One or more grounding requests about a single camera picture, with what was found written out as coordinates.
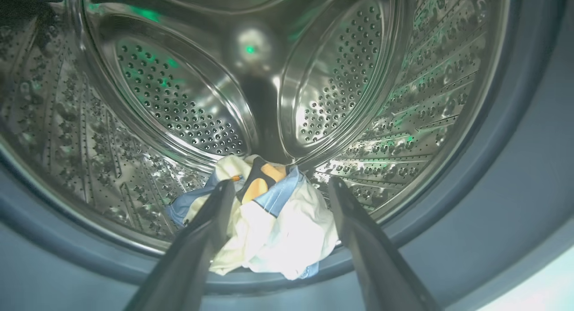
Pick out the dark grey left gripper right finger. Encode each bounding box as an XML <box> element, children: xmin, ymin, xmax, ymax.
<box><xmin>329</xmin><ymin>177</ymin><xmax>441</xmax><ymax>311</ymax></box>

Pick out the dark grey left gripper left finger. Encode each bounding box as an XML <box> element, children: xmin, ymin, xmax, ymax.
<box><xmin>123</xmin><ymin>180</ymin><xmax>237</xmax><ymax>311</ymax></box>

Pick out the cream and light-blue garment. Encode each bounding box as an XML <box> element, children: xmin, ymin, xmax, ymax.
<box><xmin>165</xmin><ymin>154</ymin><xmax>340</xmax><ymax>281</ymax></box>

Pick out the white front-load washing machine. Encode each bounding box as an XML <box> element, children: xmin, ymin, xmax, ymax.
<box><xmin>478</xmin><ymin>246</ymin><xmax>574</xmax><ymax>311</ymax></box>

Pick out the grey rubber door gasket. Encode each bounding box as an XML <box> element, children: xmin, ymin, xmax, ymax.
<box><xmin>0</xmin><ymin>0</ymin><xmax>574</xmax><ymax>311</ymax></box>

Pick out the perforated steel washer drum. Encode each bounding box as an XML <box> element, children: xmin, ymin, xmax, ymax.
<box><xmin>0</xmin><ymin>0</ymin><xmax>513</xmax><ymax>254</ymax></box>

